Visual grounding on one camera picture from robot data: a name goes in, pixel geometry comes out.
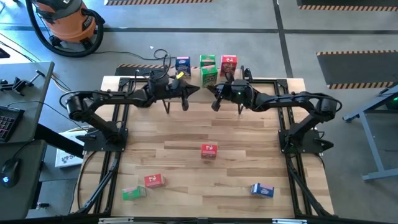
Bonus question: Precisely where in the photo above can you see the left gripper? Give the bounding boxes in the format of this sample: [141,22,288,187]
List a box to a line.
[169,78,200,112]

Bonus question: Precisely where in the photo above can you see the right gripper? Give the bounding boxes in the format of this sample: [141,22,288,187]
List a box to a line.
[206,73,236,112]

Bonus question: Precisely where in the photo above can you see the green Apple Jacks cereal box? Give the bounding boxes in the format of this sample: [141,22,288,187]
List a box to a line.
[121,185,147,201]
[200,64,218,88]
[199,54,216,67]

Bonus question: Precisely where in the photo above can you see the blue Frosted Flakes cereal box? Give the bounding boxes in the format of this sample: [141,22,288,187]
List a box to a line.
[250,182,275,198]
[175,56,192,77]

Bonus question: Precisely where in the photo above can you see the red Froot Loops cereal box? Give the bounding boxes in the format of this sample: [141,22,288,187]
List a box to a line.
[200,143,218,160]
[144,173,167,189]
[220,54,238,78]

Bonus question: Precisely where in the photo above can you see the wooden shelf black metal legs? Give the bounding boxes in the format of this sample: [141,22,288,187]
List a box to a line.
[161,64,248,115]

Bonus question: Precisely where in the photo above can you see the black hazard striped mat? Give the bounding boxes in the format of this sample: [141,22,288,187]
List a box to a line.
[316,49,398,90]
[297,0,398,12]
[104,0,215,6]
[114,63,200,77]

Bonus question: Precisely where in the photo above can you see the orange shop vacuum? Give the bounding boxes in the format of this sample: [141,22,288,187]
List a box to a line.
[25,0,106,58]
[30,0,97,44]

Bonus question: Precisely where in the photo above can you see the white printed box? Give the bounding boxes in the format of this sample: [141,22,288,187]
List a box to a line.
[55,129,94,169]

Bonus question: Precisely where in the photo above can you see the black desk leg beam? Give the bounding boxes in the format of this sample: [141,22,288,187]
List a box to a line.
[34,123,85,159]

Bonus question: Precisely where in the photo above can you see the dark grey desk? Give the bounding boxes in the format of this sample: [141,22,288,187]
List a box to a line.
[0,60,55,144]
[0,139,47,220]

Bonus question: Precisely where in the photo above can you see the black desk clamp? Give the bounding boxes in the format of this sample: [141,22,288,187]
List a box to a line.
[0,69,47,96]

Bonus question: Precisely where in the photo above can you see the black device green light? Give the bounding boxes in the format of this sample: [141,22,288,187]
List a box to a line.
[385,95,398,110]

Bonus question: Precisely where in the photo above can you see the white table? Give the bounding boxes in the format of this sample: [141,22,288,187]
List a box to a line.
[0,30,34,65]

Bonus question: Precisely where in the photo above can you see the black backlit keyboard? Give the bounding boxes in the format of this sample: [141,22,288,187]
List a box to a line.
[0,105,25,143]

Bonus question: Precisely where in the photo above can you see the black computer mouse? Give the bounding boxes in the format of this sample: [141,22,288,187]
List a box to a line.
[0,157,22,189]

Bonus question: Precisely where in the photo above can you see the black floor cable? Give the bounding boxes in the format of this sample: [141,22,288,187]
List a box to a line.
[93,48,177,71]

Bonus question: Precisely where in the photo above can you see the black aluminium rig frame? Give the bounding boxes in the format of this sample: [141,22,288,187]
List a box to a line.
[70,76,336,218]

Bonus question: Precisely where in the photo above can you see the silver metal bracket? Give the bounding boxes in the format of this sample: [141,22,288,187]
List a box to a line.
[272,218,308,224]
[98,217,134,224]

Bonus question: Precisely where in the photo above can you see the grey metal table frame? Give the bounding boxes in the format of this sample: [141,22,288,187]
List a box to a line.
[341,84,398,182]

